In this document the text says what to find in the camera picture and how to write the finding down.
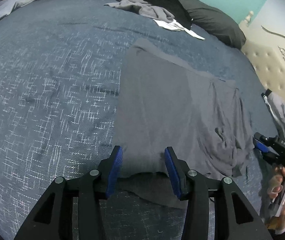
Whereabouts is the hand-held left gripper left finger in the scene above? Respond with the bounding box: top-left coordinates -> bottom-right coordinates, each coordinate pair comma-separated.
14,145 -> 123,240

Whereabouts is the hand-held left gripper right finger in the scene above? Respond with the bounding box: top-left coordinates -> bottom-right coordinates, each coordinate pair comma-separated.
164,146 -> 273,240

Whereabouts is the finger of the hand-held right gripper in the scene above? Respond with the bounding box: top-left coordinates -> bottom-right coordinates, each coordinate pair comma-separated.
254,132 -> 276,147
255,141 -> 269,154

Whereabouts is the grey t-shirt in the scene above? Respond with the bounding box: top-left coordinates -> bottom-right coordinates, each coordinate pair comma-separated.
113,39 -> 255,209

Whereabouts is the black white folded garment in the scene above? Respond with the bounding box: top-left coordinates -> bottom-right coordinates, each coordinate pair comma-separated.
261,89 -> 273,110

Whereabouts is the cream tufted headboard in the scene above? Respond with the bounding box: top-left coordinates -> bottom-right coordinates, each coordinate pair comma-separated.
239,10 -> 285,120

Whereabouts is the blue patterned bedspread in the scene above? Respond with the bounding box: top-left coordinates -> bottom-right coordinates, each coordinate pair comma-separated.
0,0 -> 278,240

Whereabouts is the dark grey long pillow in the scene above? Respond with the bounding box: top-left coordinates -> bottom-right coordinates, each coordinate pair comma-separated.
32,0 -> 247,50

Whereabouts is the light grey heather garment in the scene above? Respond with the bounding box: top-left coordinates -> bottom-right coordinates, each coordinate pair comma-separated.
104,0 -> 175,23

